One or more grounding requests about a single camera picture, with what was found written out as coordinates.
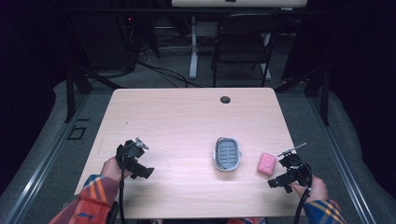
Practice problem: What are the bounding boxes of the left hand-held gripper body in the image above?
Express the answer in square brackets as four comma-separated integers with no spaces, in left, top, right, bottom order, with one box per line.
[116,136,149,175]

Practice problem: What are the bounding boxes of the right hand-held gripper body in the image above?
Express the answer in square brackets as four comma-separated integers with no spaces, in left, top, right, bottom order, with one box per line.
[277,142,313,189]

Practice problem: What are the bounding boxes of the person's left hand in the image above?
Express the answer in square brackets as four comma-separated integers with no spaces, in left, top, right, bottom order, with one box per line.
[100,156,132,183]

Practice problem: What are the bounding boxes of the person's right hand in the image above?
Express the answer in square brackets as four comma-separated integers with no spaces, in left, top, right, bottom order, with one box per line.
[289,175,330,205]

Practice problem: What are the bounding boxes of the pink soap bar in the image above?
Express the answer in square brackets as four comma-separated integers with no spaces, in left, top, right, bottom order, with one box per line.
[256,151,277,177]

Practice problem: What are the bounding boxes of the person's plaid clothing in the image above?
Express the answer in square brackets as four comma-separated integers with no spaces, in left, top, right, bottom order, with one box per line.
[226,217,268,224]

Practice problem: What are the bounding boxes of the grey soap dish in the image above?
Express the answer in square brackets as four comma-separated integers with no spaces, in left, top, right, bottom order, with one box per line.
[212,136,243,173]

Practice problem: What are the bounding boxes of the black metal stand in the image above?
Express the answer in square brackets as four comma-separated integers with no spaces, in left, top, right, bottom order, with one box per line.
[274,64,332,127]
[63,60,123,124]

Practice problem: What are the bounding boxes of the white desk with legs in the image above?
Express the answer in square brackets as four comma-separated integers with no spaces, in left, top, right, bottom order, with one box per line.
[170,0,309,80]

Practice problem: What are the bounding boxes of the black folding chair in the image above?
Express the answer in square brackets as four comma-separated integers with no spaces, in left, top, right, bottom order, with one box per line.
[211,12,283,89]

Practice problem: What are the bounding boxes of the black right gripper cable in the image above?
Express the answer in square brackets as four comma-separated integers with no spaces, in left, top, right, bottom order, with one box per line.
[292,161,314,224]

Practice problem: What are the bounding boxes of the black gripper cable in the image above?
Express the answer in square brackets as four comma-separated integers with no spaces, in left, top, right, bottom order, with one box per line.
[292,161,314,224]
[118,148,128,224]

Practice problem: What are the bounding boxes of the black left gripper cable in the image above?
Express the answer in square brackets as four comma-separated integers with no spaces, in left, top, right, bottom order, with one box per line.
[118,148,128,224]

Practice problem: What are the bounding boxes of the black floor cables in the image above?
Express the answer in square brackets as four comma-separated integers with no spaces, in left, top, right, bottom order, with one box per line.
[124,15,213,89]

